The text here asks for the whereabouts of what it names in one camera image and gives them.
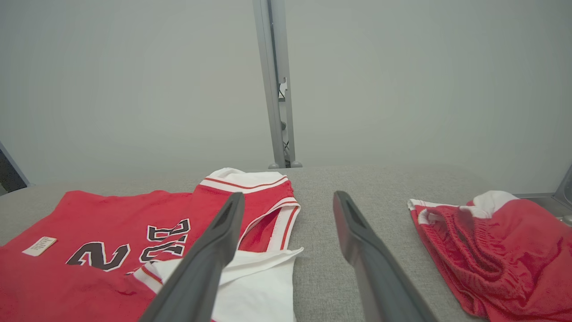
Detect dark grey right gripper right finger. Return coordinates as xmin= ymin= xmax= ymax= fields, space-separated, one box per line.
xmin=332 ymin=191 xmax=438 ymax=322

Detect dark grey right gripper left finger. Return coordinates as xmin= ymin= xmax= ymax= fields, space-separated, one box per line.
xmin=139 ymin=192 xmax=245 ymax=322

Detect red and white basketball jersey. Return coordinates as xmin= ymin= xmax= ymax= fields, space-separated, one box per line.
xmin=0 ymin=167 xmax=305 ymax=322

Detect red mesh basketball shorts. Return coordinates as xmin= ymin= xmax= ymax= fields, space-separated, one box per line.
xmin=407 ymin=190 xmax=572 ymax=322

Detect grey aluminium partition post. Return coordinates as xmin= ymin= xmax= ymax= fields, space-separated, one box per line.
xmin=252 ymin=0 xmax=303 ymax=169

